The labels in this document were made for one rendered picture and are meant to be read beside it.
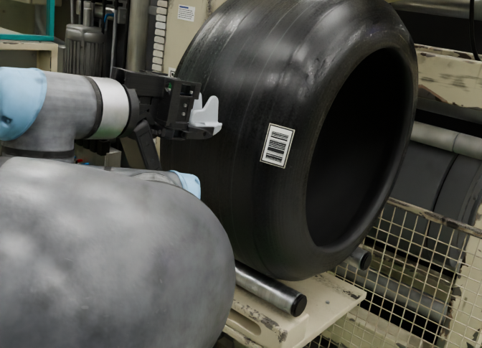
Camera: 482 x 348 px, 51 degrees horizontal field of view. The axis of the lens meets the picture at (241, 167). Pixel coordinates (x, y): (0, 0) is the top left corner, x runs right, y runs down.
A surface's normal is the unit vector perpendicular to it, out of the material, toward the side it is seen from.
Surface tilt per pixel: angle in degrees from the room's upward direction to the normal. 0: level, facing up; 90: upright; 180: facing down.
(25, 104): 76
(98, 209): 26
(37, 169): 3
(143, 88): 90
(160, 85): 90
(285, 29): 44
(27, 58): 90
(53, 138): 81
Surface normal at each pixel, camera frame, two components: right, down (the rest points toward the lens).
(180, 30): -0.63, 0.15
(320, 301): 0.14, -0.94
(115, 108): 0.78, 0.11
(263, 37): -0.37, -0.51
